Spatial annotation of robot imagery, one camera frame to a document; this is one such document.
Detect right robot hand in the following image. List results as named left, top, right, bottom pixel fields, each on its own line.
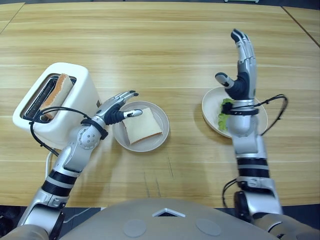
left=215, top=28, right=258, bottom=102

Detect bread slice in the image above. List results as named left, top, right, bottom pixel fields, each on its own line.
left=39, top=73, right=75, bottom=120
left=122, top=107, right=164, bottom=146

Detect robot body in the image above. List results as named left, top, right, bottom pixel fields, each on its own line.
left=59, top=197, right=278, bottom=240

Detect black cable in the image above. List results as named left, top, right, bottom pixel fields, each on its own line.
left=221, top=94, right=288, bottom=209
left=29, top=106, right=92, bottom=158

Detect green lettuce leaf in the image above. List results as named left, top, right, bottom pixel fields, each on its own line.
left=218, top=98, right=234, bottom=132

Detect white cord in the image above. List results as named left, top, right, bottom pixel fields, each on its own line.
left=44, top=151, right=56, bottom=181

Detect cream round plate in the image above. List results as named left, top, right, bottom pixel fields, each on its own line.
left=111, top=100, right=170, bottom=153
left=201, top=86, right=269, bottom=139

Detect cream toaster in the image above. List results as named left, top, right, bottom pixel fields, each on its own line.
left=12, top=62, right=102, bottom=150

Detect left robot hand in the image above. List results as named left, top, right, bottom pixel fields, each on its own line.
left=94, top=90, right=143, bottom=126

